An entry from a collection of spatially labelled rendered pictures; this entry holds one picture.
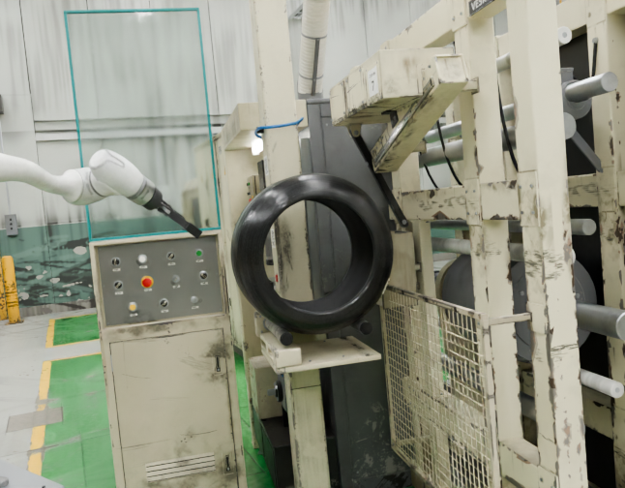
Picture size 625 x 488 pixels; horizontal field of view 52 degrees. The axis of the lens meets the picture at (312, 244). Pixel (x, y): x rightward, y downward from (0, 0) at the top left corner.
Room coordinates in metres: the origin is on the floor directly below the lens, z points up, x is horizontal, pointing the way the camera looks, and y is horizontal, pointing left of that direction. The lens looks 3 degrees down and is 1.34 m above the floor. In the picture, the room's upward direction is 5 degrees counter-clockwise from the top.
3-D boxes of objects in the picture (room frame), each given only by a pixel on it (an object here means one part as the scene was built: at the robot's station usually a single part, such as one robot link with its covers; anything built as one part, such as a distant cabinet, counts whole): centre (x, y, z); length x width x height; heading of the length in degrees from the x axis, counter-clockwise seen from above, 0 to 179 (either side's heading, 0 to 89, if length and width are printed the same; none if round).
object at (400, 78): (2.26, -0.30, 1.71); 0.61 x 0.25 x 0.15; 12
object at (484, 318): (2.17, -0.36, 0.65); 0.90 x 0.02 x 0.70; 12
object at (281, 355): (2.29, 0.15, 0.83); 0.36 x 0.09 x 0.06; 12
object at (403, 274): (2.62, -0.31, 1.05); 0.20 x 0.15 x 0.30; 12
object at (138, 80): (2.73, 0.66, 1.74); 0.55 x 0.02 x 0.95; 102
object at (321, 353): (2.32, 0.02, 0.80); 0.37 x 0.36 x 0.02; 102
